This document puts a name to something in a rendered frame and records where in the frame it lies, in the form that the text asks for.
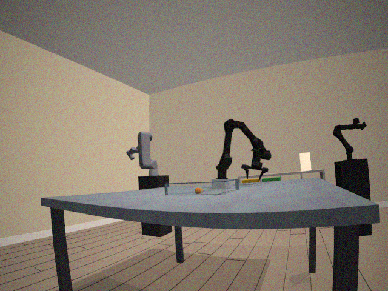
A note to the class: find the low clear glass walls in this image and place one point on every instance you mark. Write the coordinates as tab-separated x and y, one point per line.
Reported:
210	188

